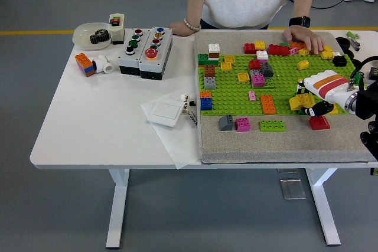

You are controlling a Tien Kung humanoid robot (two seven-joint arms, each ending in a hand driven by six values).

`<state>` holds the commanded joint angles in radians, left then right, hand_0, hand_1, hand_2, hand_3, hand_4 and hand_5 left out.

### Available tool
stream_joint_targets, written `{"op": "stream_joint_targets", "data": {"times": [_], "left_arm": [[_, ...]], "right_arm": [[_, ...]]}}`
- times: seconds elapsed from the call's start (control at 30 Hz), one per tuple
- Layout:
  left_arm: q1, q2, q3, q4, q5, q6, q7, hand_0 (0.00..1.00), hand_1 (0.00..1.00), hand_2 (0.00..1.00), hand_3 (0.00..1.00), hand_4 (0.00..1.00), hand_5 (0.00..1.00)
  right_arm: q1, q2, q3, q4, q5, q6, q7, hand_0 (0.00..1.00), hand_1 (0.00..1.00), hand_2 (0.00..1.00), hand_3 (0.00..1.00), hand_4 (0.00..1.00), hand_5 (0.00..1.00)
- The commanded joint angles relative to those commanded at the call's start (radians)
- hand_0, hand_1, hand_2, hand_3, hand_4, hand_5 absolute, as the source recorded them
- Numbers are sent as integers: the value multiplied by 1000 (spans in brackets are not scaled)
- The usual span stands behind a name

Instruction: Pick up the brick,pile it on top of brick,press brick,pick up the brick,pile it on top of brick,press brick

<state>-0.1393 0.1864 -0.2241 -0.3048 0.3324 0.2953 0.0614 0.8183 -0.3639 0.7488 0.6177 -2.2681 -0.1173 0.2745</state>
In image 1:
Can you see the magenta square brick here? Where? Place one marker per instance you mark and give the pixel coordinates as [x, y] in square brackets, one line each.
[242, 124]
[257, 80]

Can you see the red slope brick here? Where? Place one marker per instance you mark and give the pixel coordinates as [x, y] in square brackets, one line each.
[319, 123]

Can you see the large yellow slope brick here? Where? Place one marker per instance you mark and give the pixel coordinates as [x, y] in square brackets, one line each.
[299, 101]

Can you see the brown square brick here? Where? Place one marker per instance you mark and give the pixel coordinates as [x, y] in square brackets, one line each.
[209, 70]

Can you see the emergency stop control box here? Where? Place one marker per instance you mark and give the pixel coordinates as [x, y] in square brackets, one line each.
[153, 64]

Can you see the small white brick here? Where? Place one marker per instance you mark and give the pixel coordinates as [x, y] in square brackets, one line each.
[336, 54]

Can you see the green square brick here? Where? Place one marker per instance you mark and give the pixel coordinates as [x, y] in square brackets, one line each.
[358, 79]

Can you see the small pink brick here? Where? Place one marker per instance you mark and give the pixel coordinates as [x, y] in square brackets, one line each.
[252, 95]
[293, 51]

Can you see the green flat plate brick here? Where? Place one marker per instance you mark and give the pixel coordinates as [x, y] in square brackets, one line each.
[269, 84]

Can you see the person's right forearm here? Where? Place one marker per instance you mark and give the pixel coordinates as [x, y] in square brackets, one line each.
[195, 4]

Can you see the white pipe tee fitting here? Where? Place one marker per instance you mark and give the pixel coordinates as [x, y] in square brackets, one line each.
[103, 63]

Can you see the orange long brick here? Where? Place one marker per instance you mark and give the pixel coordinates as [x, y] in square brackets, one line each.
[296, 46]
[267, 104]

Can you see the white bowl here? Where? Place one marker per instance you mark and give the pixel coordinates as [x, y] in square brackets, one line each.
[82, 32]

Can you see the black wristwatch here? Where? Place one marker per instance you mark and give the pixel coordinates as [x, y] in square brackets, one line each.
[301, 22]

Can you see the yellow flat brick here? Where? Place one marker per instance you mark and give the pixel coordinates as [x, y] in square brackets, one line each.
[335, 111]

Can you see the small green brick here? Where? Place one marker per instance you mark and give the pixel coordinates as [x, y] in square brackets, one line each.
[283, 44]

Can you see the black gears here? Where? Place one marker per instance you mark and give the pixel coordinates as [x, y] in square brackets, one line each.
[99, 38]

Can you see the orange blue purple brick stack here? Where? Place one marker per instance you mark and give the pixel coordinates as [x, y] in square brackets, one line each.
[84, 61]

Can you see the white brown brick stack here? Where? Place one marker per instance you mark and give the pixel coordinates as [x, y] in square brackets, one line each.
[213, 51]

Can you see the metal floor plate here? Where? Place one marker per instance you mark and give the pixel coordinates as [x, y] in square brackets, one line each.
[292, 188]

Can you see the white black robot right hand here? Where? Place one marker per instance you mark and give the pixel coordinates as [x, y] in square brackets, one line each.
[327, 86]

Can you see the red square brick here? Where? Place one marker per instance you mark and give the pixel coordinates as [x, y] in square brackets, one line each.
[249, 47]
[254, 64]

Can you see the dark grey slope brick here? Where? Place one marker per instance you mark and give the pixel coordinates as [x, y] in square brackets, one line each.
[226, 122]
[267, 70]

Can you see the white paper sheet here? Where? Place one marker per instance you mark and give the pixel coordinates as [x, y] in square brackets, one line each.
[177, 142]

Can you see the red long brick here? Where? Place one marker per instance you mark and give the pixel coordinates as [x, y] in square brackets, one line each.
[278, 49]

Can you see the black brick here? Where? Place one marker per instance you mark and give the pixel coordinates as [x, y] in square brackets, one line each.
[339, 60]

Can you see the white printed label strip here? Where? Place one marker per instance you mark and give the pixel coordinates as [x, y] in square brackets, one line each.
[191, 117]

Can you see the small orange brick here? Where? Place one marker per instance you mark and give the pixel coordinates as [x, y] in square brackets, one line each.
[205, 94]

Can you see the person's left hand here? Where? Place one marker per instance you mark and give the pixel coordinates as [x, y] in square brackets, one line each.
[304, 35]

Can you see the green studded baseplate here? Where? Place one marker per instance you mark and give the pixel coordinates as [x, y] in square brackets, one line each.
[283, 86]

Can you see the white table leg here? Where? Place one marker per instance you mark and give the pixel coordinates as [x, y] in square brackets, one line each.
[325, 204]
[118, 204]

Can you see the white wall switch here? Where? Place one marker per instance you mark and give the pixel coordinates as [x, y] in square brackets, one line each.
[165, 111]

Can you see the cream switch box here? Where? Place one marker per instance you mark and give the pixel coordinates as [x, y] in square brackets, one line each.
[115, 32]

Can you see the light grey square brick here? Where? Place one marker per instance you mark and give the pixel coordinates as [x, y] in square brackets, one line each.
[254, 72]
[209, 82]

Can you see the grey-brown mat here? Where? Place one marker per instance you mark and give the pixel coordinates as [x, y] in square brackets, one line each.
[280, 145]

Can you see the person's right hand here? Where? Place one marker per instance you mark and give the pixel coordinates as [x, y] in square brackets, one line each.
[180, 29]

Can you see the small black device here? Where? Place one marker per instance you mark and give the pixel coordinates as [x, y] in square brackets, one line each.
[374, 72]

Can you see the silver grey tool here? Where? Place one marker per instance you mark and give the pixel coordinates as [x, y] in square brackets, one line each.
[355, 45]

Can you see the lime green long plate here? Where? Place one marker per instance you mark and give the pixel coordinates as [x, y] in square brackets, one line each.
[272, 125]

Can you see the yellow square plate brick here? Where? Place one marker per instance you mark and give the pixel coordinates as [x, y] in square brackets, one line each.
[228, 58]
[243, 77]
[226, 66]

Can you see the small dark green box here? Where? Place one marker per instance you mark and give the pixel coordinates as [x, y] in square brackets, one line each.
[375, 171]

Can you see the dark green flat brick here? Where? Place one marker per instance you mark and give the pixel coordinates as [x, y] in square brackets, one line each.
[203, 58]

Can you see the white labelled cylinder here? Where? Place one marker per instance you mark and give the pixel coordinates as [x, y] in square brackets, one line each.
[184, 97]

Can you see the small yellow brick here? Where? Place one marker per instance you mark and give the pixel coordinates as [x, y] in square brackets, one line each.
[304, 52]
[327, 48]
[302, 64]
[327, 55]

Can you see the small black plug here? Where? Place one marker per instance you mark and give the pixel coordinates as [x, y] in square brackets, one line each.
[192, 104]

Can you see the blue square brick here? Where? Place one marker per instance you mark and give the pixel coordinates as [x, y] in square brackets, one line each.
[205, 104]

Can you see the white pink brick stack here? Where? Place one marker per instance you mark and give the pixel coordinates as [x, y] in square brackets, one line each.
[262, 55]

